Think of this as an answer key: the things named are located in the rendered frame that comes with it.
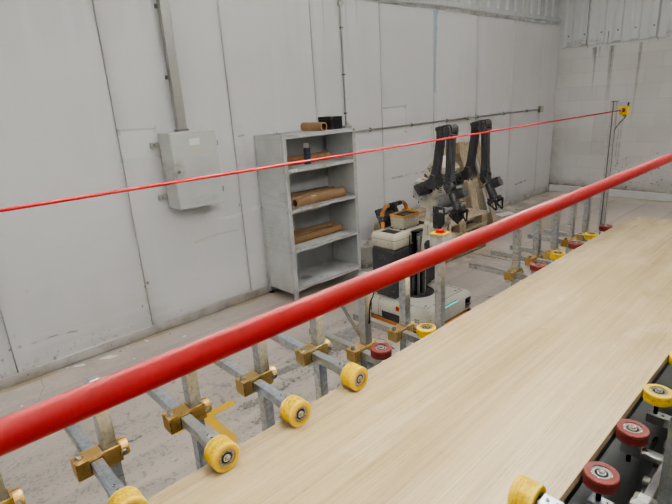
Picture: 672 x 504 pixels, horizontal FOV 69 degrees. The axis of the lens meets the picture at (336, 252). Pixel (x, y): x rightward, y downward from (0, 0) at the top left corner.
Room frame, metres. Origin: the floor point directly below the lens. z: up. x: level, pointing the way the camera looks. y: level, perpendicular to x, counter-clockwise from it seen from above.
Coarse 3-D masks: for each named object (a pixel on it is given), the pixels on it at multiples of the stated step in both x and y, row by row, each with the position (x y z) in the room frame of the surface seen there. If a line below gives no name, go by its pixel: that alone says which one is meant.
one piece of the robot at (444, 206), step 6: (438, 198) 3.45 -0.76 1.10; (444, 198) 3.49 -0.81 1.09; (438, 204) 3.45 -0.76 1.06; (444, 204) 3.50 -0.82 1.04; (450, 204) 3.50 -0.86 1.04; (462, 204) 3.50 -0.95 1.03; (432, 210) 3.47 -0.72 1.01; (438, 210) 3.41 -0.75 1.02; (444, 210) 3.38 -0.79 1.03; (450, 210) 3.59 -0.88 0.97; (438, 216) 3.41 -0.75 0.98; (444, 216) 3.38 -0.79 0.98; (438, 222) 3.41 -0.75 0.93; (444, 222) 3.38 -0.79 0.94; (438, 228) 3.41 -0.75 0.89
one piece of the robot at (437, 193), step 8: (456, 184) 3.65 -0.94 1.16; (432, 192) 3.45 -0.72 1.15; (440, 192) 3.50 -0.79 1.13; (432, 200) 3.51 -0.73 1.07; (432, 208) 3.51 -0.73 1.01; (432, 216) 3.53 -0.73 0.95; (424, 224) 3.53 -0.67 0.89; (432, 224) 3.50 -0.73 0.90; (448, 224) 3.57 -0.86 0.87; (424, 232) 3.53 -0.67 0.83; (424, 240) 3.53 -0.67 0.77; (424, 248) 3.53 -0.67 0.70
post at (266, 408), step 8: (256, 344) 1.42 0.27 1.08; (264, 344) 1.43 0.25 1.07; (256, 352) 1.42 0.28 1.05; (264, 352) 1.43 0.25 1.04; (256, 360) 1.43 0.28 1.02; (264, 360) 1.43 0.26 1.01; (256, 368) 1.43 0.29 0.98; (264, 368) 1.43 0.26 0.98; (264, 400) 1.42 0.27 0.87; (264, 408) 1.42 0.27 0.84; (272, 408) 1.43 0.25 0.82; (264, 416) 1.42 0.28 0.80; (272, 416) 1.43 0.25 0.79; (264, 424) 1.42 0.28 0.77; (272, 424) 1.43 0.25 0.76
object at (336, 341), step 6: (324, 336) 1.88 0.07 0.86; (330, 336) 1.87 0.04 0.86; (336, 336) 1.86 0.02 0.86; (336, 342) 1.83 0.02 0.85; (342, 342) 1.81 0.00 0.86; (348, 342) 1.80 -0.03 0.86; (342, 348) 1.80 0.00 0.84; (366, 354) 1.70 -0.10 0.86; (366, 360) 1.70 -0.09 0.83; (372, 360) 1.68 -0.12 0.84; (378, 360) 1.65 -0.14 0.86
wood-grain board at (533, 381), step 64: (576, 256) 2.58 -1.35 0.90; (640, 256) 2.52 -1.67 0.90; (512, 320) 1.83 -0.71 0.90; (576, 320) 1.80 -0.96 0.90; (640, 320) 1.77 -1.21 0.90; (384, 384) 1.42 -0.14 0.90; (448, 384) 1.40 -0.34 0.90; (512, 384) 1.37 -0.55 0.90; (576, 384) 1.35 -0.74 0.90; (640, 384) 1.33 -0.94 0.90; (256, 448) 1.14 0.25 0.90; (320, 448) 1.12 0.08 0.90; (384, 448) 1.11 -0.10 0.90; (448, 448) 1.09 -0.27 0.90; (512, 448) 1.08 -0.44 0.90; (576, 448) 1.06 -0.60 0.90
